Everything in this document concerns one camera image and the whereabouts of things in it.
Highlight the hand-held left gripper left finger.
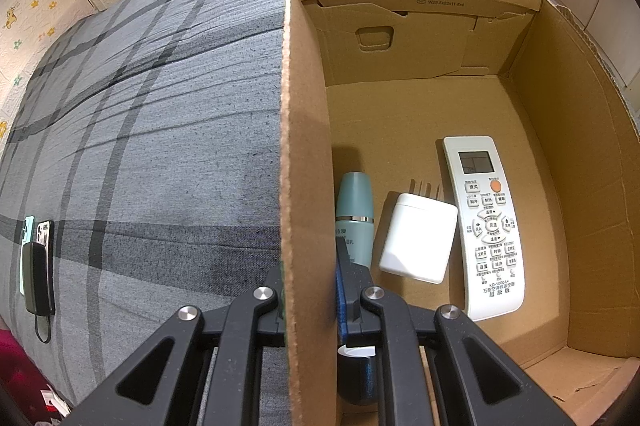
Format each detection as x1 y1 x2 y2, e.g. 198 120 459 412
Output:
65 263 286 426

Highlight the black power bank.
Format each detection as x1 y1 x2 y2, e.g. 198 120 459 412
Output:
21 242 56 316

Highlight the dark smartphone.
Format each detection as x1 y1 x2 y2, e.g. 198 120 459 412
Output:
36 219 55 248

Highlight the white paper scrap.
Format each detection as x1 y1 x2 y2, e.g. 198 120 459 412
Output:
42 388 69 418

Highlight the white charger plug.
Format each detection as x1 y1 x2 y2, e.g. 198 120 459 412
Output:
378 179 459 284

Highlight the grey plaid bed sheet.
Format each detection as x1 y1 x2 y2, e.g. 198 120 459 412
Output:
0 0 543 426

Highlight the teal cosmetic bottle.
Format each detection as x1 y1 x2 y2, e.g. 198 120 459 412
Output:
334 172 375 270

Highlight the dark jar with white cap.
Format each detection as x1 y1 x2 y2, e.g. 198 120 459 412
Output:
336 343 379 407

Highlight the teal smartphone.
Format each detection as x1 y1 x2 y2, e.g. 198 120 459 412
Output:
17 216 37 298

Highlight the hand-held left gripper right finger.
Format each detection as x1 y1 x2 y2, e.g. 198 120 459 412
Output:
333 237 574 426

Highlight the brown cardboard box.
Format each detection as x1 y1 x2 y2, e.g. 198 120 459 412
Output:
277 0 640 426

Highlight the white remote control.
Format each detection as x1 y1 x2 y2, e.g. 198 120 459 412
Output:
442 135 527 323

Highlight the red cloth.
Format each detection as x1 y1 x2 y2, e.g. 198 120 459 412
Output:
0 326 52 413

